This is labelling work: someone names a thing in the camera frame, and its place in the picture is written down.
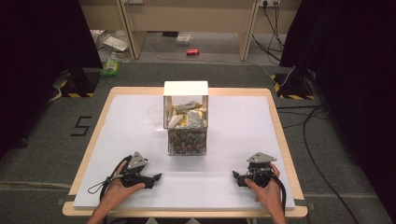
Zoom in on crumpled plastic packaging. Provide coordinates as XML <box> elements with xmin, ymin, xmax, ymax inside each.
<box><xmin>90</xmin><ymin>29</ymin><xmax>133</xmax><ymax>63</ymax></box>

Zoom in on white table sheet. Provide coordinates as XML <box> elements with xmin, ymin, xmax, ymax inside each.
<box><xmin>73</xmin><ymin>94</ymin><xmax>296</xmax><ymax>209</ymax></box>

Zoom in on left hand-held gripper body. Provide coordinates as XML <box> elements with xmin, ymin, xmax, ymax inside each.
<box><xmin>119</xmin><ymin>151</ymin><xmax>151</xmax><ymax>189</ymax></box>

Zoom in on black stand base striped tape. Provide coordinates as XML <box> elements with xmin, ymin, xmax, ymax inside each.
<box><xmin>270</xmin><ymin>72</ymin><xmax>316</xmax><ymax>101</ymax></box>
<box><xmin>59</xmin><ymin>68</ymin><xmax>101</xmax><ymax>99</ymax></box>

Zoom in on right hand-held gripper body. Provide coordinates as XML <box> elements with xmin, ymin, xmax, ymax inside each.
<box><xmin>246</xmin><ymin>151</ymin><xmax>278</xmax><ymax>189</ymax></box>

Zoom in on pile of dark mixed scraps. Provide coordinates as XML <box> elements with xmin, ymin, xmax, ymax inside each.
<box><xmin>168</xmin><ymin>128</ymin><xmax>207</xmax><ymax>155</ymax></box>

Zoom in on clear bin with white lid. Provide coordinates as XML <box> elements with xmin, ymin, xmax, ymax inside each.
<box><xmin>163</xmin><ymin>80</ymin><xmax>210</xmax><ymax>157</ymax></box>

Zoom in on black curtain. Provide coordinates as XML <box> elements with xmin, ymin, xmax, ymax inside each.
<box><xmin>279</xmin><ymin>0</ymin><xmax>396</xmax><ymax>216</ymax></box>
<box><xmin>0</xmin><ymin>0</ymin><xmax>104</xmax><ymax>160</ymax></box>

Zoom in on clear plastic cup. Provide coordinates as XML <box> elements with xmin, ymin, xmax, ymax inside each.
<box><xmin>146</xmin><ymin>105</ymin><xmax>165</xmax><ymax>132</ymax></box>

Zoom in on black power cables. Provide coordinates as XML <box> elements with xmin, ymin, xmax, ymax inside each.
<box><xmin>251</xmin><ymin>2</ymin><xmax>286</xmax><ymax>63</ymax></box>

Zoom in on right hand-held gripper cable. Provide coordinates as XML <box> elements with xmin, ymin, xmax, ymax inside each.
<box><xmin>271</xmin><ymin>174</ymin><xmax>288</xmax><ymax>217</ymax></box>

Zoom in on green packet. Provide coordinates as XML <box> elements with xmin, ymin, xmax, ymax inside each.
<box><xmin>100</xmin><ymin>52</ymin><xmax>121</xmax><ymax>78</ymax></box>

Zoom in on person's right hand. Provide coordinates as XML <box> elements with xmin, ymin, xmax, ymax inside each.
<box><xmin>244</xmin><ymin>162</ymin><xmax>286</xmax><ymax>214</ymax></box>

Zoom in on grey crumpled wrapper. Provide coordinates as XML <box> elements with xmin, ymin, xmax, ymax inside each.
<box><xmin>176</xmin><ymin>100</ymin><xmax>203</xmax><ymax>114</ymax></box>

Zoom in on hand-held gripper cable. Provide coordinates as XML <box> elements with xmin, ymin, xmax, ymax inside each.
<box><xmin>271</xmin><ymin>174</ymin><xmax>288</xmax><ymax>217</ymax></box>
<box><xmin>87</xmin><ymin>154</ymin><xmax>133</xmax><ymax>202</ymax></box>

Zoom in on light wooden desk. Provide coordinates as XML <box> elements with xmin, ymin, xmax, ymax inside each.
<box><xmin>78</xmin><ymin>0</ymin><xmax>303</xmax><ymax>63</ymax></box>

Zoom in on white crumpled wrapper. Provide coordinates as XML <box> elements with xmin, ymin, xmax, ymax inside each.
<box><xmin>167</xmin><ymin>114</ymin><xmax>185</xmax><ymax>130</ymax></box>

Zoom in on person's left hand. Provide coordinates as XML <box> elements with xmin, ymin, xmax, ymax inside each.
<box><xmin>103</xmin><ymin>161</ymin><xmax>147</xmax><ymax>207</ymax></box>

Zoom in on left hand-held gripper cable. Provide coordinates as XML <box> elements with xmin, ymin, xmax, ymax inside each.
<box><xmin>87</xmin><ymin>154</ymin><xmax>133</xmax><ymax>202</ymax></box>

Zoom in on clear plastic bag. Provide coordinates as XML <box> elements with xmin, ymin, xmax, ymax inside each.
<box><xmin>175</xmin><ymin>33</ymin><xmax>194</xmax><ymax>48</ymax></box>

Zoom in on silver crumpled wrapper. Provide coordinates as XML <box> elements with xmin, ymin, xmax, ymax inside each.
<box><xmin>186</xmin><ymin>109</ymin><xmax>205</xmax><ymax>129</ymax></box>

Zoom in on black floor cables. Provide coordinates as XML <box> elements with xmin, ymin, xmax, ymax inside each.
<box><xmin>276</xmin><ymin>105</ymin><xmax>362</xmax><ymax>224</ymax></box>

